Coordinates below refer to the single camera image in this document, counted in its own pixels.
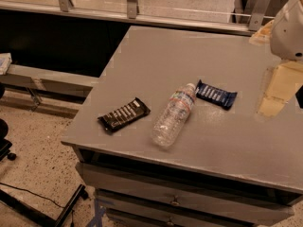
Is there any black stand base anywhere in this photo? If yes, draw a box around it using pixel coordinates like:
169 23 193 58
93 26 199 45
0 183 89 227

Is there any black chair wheel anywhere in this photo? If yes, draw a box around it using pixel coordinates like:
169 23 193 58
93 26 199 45
8 152 16 161

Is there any blue snack bar wrapper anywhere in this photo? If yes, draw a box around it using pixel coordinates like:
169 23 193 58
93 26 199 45
196 80 238 111

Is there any grey drawer cabinet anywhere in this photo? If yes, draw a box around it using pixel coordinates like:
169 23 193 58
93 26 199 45
62 26 303 227

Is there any grey metal bench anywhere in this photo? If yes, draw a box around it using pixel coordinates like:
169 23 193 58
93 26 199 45
0 64 98 104

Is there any clear plastic water bottle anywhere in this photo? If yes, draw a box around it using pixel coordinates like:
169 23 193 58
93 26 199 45
151 83 196 148

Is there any black snack bar wrapper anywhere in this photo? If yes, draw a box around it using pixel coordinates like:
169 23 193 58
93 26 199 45
98 97 151 133

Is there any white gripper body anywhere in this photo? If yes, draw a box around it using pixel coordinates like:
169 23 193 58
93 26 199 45
270 0 303 61

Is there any white box on bench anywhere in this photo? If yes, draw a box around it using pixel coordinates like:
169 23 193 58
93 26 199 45
0 53 12 75

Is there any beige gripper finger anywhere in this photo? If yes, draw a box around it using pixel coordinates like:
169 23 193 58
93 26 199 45
258 61 303 117
249 20 274 45

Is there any metal railing frame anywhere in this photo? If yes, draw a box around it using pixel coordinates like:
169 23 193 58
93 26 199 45
0 0 273 35

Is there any black floor cable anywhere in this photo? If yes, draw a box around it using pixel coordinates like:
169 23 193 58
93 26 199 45
0 182 65 210

